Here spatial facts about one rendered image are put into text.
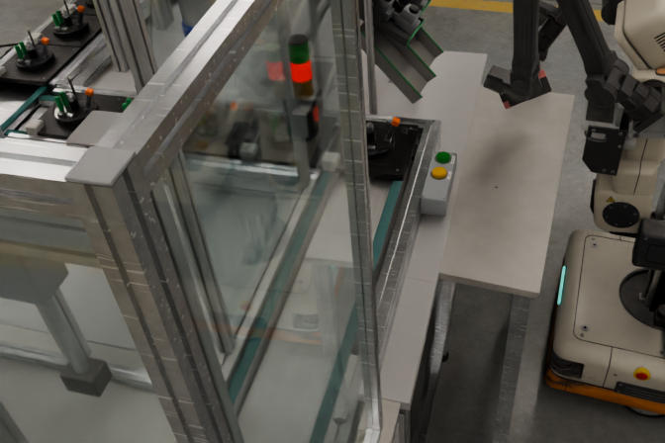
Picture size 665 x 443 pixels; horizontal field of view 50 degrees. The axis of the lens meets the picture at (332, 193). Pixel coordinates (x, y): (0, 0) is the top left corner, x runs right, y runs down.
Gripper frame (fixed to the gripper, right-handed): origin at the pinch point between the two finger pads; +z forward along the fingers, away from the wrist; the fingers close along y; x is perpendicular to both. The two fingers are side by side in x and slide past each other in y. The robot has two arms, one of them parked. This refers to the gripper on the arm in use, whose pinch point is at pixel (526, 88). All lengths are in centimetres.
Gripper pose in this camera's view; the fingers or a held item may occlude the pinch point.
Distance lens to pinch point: 221.7
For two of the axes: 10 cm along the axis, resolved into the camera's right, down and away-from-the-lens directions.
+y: -8.5, 3.3, 4.0
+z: 3.6, -1.8, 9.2
